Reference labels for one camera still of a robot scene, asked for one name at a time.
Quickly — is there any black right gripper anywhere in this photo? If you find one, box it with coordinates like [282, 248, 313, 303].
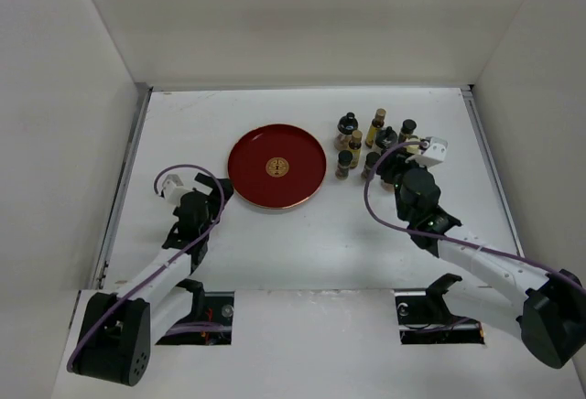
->
[375, 146, 430, 221]

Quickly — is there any small dark-label spice bottle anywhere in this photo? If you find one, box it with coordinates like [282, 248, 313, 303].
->
[361, 152, 380, 179]

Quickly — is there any black-cap spice jar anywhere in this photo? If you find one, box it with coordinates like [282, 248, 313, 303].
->
[398, 119, 417, 143]

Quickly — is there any yellow-label gold-cap bottle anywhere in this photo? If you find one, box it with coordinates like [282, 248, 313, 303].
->
[348, 130, 363, 168]

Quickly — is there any tall gold-cap sauce bottle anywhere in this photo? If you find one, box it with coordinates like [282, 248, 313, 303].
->
[364, 108, 386, 148]

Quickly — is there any small black-cap spice bottle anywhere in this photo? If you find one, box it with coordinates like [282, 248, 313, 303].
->
[335, 150, 353, 179]

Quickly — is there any round-top black lid glass jar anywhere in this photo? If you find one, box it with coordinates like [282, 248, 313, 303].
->
[334, 112, 358, 151]

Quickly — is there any black knob lid jar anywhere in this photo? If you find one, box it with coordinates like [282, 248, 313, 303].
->
[374, 126, 398, 154]

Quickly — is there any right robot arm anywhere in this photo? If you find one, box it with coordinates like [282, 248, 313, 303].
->
[373, 141, 585, 369]

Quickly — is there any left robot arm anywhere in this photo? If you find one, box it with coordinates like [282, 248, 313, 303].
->
[66, 168, 233, 386]

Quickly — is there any red round lacquer tray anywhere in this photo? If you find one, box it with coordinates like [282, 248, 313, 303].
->
[227, 124, 327, 210]

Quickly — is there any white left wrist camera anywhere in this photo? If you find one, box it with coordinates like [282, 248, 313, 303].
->
[161, 174, 188, 206]

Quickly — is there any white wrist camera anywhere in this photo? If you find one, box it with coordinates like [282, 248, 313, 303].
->
[406, 136, 448, 167]
[161, 174, 188, 206]

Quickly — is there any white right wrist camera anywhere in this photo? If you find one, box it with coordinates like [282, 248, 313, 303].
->
[406, 136, 448, 167]

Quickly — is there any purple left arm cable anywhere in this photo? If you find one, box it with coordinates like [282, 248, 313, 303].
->
[67, 164, 226, 372]

